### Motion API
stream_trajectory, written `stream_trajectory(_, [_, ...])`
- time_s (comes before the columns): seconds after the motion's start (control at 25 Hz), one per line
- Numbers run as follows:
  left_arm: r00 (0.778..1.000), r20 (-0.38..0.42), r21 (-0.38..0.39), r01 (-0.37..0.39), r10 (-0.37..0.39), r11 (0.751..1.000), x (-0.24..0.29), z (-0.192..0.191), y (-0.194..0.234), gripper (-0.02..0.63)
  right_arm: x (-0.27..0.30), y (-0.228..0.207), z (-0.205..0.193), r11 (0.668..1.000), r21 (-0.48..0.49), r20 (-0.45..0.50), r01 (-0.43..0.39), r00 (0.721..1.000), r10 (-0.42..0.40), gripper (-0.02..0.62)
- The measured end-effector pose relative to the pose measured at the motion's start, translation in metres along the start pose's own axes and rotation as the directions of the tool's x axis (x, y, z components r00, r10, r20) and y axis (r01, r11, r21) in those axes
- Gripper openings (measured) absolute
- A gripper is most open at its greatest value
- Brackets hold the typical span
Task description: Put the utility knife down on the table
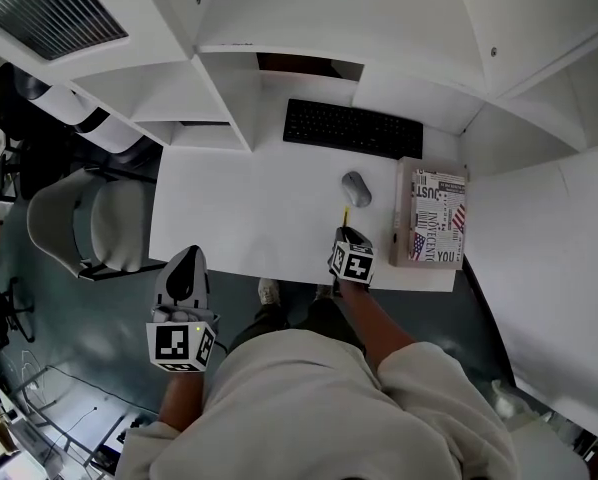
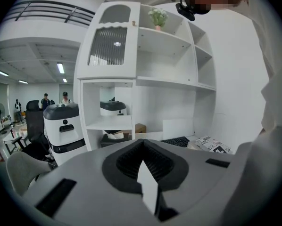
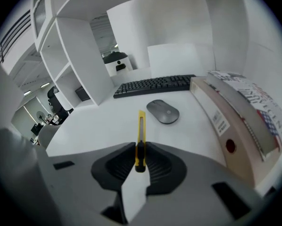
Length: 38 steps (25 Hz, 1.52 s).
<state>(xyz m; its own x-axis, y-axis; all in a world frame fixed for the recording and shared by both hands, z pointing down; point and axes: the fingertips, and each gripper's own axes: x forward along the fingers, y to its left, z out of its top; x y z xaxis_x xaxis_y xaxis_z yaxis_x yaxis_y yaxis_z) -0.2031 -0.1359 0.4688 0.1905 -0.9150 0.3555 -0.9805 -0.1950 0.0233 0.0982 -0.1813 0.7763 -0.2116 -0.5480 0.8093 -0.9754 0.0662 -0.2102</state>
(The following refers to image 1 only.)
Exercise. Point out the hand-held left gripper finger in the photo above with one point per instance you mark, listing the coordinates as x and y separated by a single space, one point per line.
199 280
160 295

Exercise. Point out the person's right beige shoe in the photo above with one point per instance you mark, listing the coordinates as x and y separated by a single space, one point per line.
324 292

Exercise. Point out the person's left beige shoe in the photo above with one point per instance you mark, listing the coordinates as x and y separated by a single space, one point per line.
269 292

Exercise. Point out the white desk with drawers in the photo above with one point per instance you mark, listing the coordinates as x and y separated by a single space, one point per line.
229 218

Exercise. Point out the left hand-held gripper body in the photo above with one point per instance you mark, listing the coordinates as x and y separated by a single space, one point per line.
176 343

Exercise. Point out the black office chair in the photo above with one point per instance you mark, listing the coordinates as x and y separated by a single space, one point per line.
34 158

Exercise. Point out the black and white printed sheet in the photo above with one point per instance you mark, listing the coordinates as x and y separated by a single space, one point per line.
134 428

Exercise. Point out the person's beige shoe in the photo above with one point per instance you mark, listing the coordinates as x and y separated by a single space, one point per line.
269 292
324 292

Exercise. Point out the white and black robot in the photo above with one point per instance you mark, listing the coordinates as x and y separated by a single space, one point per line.
114 130

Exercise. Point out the person's beige sweatshirt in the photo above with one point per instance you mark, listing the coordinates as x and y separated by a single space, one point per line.
304 408

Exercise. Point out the black keyboard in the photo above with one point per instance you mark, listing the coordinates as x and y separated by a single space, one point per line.
354 128

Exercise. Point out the person's left forearm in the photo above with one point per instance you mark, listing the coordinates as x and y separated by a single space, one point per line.
179 398

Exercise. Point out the grey computer mouse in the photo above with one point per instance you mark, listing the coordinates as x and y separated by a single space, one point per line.
356 188

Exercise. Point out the printed cardboard box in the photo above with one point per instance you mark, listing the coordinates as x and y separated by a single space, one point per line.
439 218

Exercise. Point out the white shelf unit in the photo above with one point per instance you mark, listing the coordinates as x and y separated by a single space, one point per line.
329 8

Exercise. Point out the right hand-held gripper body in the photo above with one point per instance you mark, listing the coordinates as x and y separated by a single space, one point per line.
354 265

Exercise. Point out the person's right forearm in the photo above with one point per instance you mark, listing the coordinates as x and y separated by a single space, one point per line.
374 323

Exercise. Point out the grey padded chair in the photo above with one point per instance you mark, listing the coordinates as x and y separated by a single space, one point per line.
114 228

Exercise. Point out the grey metal frame table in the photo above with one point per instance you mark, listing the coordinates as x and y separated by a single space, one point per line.
14 433

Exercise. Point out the person's dark trousers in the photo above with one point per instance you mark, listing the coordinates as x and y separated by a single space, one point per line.
269 320

